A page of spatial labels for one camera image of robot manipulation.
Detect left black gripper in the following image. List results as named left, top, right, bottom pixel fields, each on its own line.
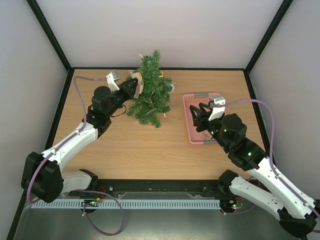
left=107, top=78, right=139, bottom=118

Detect burlap bow ornament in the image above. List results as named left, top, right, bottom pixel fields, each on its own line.
left=129, top=70, right=144, bottom=99

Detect small green christmas tree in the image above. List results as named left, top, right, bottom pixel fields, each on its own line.
left=126, top=50, right=173, bottom=128

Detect gold cord bow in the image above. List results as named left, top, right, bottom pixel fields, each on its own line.
left=201, top=132, right=212, bottom=141

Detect pink plastic basket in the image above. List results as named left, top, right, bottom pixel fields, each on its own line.
left=182, top=92, right=226, bottom=146

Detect clear string lights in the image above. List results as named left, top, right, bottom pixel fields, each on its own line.
left=138, top=50, right=172, bottom=114

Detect white ball ornament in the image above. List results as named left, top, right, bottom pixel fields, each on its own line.
left=170, top=83, right=175, bottom=93

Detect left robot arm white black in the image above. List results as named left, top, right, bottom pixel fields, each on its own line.
left=21, top=78, right=139, bottom=204

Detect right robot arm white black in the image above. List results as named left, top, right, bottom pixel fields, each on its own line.
left=189, top=102, right=320, bottom=239

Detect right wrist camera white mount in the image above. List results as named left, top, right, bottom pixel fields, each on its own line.
left=208, top=95, right=226, bottom=121

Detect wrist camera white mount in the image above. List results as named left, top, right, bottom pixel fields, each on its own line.
left=105, top=69, right=120, bottom=92
left=208, top=95, right=226, bottom=121

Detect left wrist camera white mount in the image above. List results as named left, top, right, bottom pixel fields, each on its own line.
left=105, top=69, right=120, bottom=92

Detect black aluminium rail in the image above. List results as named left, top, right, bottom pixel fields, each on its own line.
left=62, top=178, right=251, bottom=198

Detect purple floor cable loop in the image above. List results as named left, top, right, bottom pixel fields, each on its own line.
left=74, top=189, right=125, bottom=236

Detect light blue cable duct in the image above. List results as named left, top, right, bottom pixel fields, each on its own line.
left=31, top=198, right=221, bottom=210

